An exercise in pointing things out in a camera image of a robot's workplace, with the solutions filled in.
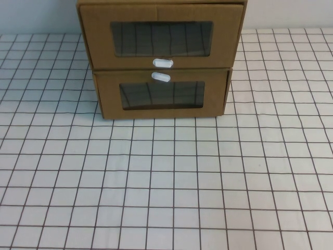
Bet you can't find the white plastic handle under window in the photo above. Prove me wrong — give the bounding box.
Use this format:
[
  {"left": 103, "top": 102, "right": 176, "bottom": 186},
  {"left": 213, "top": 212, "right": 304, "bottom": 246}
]
[{"left": 152, "top": 58, "right": 174, "bottom": 69}]

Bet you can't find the white plastic handle above window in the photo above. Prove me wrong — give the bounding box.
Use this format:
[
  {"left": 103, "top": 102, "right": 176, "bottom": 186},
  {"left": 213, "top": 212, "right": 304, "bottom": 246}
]
[{"left": 151, "top": 71, "right": 171, "bottom": 83}]

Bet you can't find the cardboard drawer with small window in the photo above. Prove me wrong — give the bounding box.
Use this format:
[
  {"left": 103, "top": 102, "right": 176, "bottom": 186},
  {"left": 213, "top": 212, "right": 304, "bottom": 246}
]
[{"left": 93, "top": 68, "right": 229, "bottom": 120}]

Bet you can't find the tall cardboard shoe box shell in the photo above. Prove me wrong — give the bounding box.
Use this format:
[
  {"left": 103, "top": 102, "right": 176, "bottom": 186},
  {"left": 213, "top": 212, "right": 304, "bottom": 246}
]
[{"left": 75, "top": 0, "right": 247, "bottom": 71}]

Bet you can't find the white grid tablecloth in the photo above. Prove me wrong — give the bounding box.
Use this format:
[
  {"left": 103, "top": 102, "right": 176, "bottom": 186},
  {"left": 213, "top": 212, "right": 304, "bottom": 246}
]
[{"left": 0, "top": 27, "right": 333, "bottom": 250}]

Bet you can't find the low cardboard shoe box shell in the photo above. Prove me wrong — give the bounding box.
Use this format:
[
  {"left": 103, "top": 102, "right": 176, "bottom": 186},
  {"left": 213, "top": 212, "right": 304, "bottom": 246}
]
[{"left": 92, "top": 67, "right": 233, "bottom": 120}]

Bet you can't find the cardboard drawer with large window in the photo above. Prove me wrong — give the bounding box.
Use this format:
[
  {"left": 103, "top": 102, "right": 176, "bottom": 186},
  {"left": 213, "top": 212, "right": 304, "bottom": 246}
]
[{"left": 79, "top": 2, "right": 245, "bottom": 70}]

